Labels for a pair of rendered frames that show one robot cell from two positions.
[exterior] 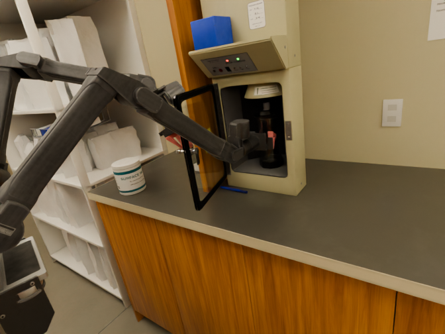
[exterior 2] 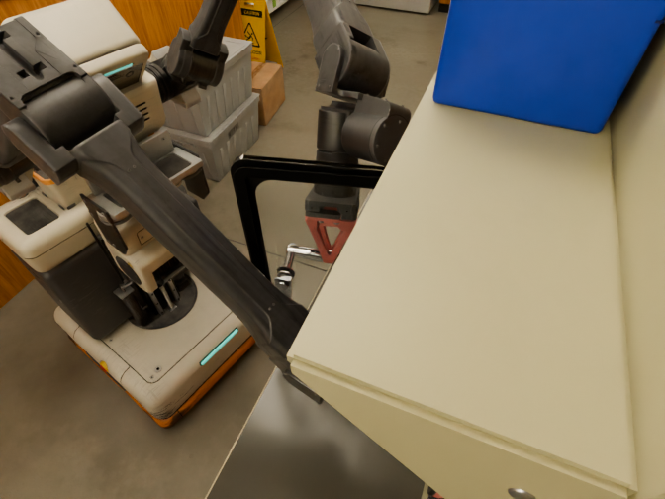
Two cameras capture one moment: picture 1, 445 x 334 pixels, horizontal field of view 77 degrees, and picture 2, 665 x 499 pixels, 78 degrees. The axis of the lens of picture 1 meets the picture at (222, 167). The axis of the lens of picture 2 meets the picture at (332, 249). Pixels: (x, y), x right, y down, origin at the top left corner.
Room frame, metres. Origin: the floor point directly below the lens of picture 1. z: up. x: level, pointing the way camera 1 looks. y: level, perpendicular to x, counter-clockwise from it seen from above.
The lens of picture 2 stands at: (0.86, -0.26, 1.64)
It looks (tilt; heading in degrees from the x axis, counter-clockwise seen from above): 48 degrees down; 74
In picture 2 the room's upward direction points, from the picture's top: straight up
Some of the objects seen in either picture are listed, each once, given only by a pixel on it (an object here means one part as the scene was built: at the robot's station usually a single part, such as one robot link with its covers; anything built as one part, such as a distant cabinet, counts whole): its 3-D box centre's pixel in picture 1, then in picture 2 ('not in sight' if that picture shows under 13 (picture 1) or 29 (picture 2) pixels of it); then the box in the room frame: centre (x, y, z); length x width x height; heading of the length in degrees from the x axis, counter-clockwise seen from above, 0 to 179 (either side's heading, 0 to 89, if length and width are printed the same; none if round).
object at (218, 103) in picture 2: not in sight; (202, 83); (0.76, 2.20, 0.49); 0.60 x 0.42 x 0.33; 52
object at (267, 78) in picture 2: not in sight; (255, 92); (1.10, 2.71, 0.14); 0.41 x 0.32 x 0.28; 58
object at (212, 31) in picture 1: (212, 33); (543, 12); (1.06, -0.04, 1.56); 0.10 x 0.10 x 0.09; 52
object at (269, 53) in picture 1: (236, 59); (480, 215); (1.00, -0.10, 1.46); 0.32 x 0.11 x 0.10; 52
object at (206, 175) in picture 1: (204, 144); (362, 286); (0.99, 0.05, 1.19); 0.30 x 0.01 x 0.40; 156
